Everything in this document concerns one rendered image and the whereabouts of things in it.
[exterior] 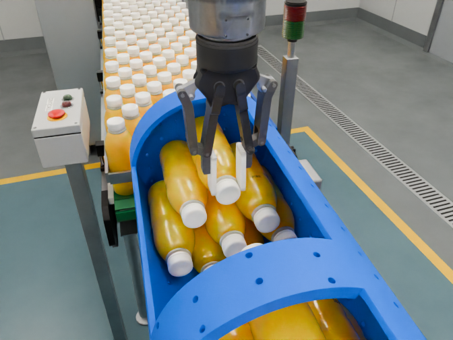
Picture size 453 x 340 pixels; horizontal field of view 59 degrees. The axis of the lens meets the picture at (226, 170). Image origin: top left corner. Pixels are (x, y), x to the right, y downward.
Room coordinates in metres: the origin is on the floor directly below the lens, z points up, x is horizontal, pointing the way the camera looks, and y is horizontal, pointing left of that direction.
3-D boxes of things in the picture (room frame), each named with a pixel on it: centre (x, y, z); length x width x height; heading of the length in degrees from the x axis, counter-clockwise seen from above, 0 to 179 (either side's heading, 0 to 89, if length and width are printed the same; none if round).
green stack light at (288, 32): (1.19, -0.19, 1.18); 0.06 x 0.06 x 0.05
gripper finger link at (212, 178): (0.48, 0.02, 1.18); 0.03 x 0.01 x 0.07; 15
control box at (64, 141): (0.85, 0.39, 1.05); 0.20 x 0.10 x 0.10; 14
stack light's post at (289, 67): (1.19, -0.19, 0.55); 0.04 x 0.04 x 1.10; 14
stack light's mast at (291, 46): (1.19, -0.19, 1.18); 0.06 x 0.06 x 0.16
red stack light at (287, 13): (1.19, -0.19, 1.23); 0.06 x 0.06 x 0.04
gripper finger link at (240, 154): (0.49, -0.02, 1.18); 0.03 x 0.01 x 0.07; 15
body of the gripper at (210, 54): (0.49, 0.00, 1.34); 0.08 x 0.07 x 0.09; 105
